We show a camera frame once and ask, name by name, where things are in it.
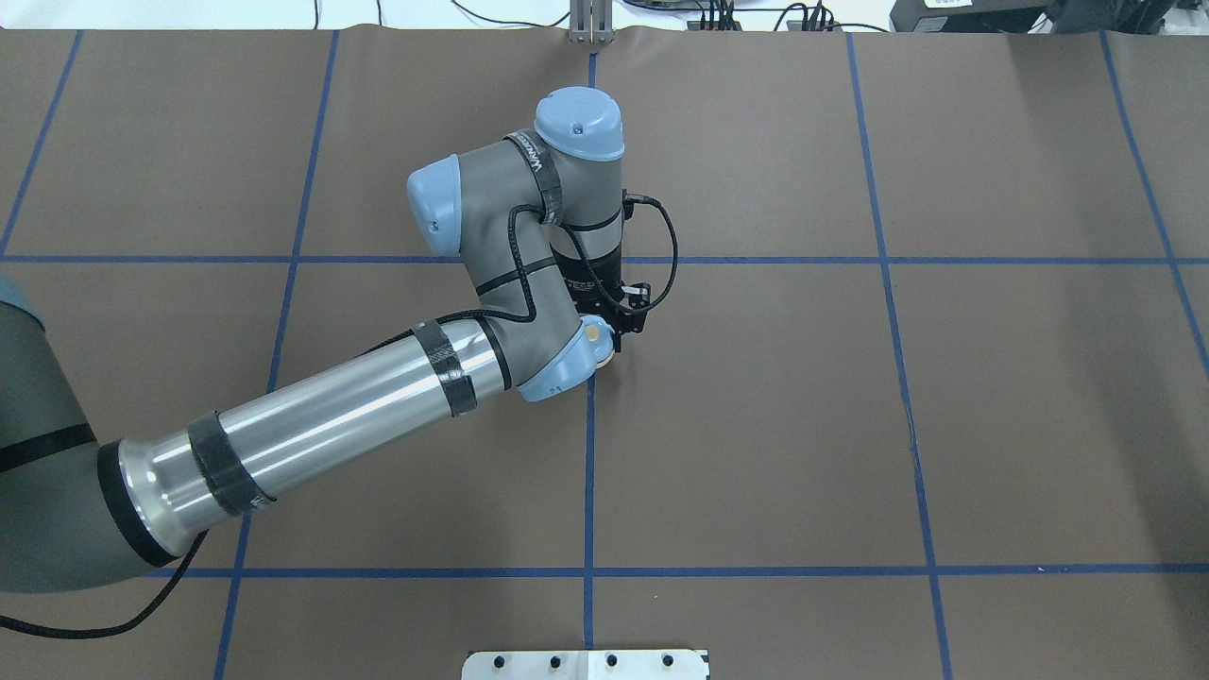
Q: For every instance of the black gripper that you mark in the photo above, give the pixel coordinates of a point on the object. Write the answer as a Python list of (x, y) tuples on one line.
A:
[(593, 278)]

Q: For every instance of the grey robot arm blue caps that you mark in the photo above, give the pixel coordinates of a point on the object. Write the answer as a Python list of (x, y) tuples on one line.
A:
[(537, 219)]

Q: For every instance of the black power strip left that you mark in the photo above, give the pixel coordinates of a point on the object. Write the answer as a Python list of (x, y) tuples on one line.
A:
[(715, 16)]

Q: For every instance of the black power strip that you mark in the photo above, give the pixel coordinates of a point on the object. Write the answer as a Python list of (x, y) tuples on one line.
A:
[(816, 17), (715, 16)]

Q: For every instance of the black power strip right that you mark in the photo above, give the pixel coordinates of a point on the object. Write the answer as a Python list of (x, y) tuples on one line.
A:
[(816, 17)]

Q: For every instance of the brown table mat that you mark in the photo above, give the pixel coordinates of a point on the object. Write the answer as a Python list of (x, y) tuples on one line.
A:
[(928, 398)]

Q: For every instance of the white metal mounting plate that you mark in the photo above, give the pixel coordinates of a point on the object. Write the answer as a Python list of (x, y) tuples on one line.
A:
[(588, 664)]

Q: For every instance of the black equipment box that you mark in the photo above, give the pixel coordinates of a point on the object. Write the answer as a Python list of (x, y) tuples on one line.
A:
[(1180, 18)]

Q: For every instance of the grey aluminium camera post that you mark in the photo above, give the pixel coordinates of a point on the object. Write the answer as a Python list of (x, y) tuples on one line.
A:
[(591, 22)]

